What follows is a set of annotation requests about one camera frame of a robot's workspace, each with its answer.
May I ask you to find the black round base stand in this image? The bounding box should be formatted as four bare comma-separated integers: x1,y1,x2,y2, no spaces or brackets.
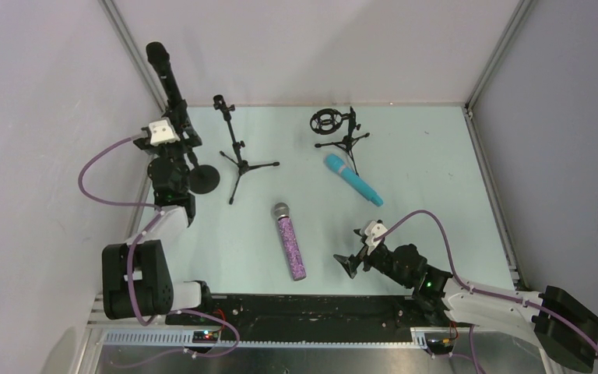
172,123,220,195

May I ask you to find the shock mount tripod stand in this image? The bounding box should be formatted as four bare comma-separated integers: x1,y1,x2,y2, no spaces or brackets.
309,106,371,177

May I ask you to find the circuit board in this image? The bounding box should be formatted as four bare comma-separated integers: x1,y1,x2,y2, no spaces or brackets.
191,330,220,344
425,338,456,357

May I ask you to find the right circuit board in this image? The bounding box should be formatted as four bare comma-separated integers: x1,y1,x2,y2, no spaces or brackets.
425,338,456,357

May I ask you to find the purple glitter microphone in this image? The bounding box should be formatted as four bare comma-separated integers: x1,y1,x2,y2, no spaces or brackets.
273,203,307,281

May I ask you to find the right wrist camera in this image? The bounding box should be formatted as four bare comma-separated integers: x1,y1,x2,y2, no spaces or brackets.
360,221,388,255

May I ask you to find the blue microphone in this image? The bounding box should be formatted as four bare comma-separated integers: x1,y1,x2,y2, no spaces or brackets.
325,153,384,207

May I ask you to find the black microphone orange end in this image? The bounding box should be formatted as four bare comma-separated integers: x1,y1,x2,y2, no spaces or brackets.
146,41,183,108

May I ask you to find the left circuit board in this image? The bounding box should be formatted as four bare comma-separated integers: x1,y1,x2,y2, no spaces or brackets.
191,330,220,344

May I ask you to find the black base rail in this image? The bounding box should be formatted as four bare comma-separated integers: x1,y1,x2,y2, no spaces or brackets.
167,294,473,344

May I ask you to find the tall black tripod stand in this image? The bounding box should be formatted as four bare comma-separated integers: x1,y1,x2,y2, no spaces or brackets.
213,94,280,205

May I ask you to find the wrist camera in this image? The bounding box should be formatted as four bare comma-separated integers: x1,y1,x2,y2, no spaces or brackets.
360,221,388,255
148,117,181,146

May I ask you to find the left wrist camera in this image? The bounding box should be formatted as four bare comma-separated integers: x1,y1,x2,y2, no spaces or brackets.
148,117,181,146

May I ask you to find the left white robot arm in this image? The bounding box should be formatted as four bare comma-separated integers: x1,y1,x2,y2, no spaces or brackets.
102,101,220,323

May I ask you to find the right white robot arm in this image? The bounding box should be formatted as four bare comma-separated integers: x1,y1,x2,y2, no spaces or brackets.
334,235,598,373

